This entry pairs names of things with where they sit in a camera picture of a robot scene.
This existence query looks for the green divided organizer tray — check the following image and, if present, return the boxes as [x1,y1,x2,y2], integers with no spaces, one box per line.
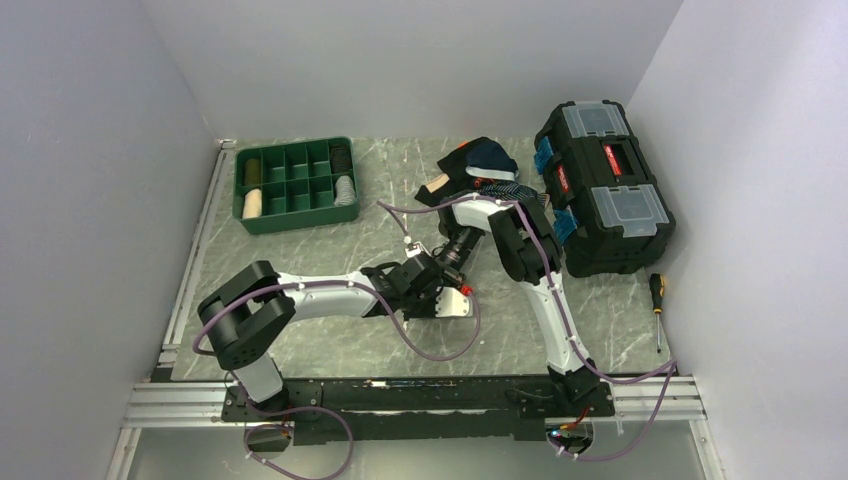
[231,137,360,235]

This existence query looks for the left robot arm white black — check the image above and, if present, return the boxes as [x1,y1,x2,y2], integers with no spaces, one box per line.
[192,254,443,420]

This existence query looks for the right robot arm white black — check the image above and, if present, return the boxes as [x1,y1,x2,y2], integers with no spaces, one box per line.
[437,193,600,415]

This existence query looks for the black underwear tan patch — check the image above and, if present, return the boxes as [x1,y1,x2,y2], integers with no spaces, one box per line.
[414,137,488,207]

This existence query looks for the dark navy underwear white band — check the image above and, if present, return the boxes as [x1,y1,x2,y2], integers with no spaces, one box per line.
[465,137,519,182]

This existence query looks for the grey striped rolled underwear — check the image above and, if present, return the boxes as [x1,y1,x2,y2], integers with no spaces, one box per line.
[334,175,357,207]

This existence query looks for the black rolled underwear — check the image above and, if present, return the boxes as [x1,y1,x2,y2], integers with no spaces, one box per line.
[329,145,353,175]

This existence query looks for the cream rolled underwear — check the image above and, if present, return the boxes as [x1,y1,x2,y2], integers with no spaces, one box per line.
[241,188,263,220]

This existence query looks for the olive rolled underwear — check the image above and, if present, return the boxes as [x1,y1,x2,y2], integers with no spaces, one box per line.
[242,158,263,187]

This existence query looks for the black toolbox clear lids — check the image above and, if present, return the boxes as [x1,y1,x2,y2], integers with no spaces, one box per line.
[534,100,676,277]

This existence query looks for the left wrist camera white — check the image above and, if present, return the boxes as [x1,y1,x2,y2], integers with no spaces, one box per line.
[434,287,474,318]

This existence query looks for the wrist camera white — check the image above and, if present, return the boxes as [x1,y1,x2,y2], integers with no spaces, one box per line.
[404,242,427,258]
[434,287,474,318]

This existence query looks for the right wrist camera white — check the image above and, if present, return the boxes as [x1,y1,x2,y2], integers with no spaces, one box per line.
[404,242,427,258]

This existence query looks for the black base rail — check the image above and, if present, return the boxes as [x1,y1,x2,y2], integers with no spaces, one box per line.
[221,375,616,446]

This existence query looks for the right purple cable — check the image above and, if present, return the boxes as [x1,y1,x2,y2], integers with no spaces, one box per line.
[376,193,678,465]

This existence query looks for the aluminium frame rail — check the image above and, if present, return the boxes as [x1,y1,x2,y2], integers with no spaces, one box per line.
[107,376,726,479]

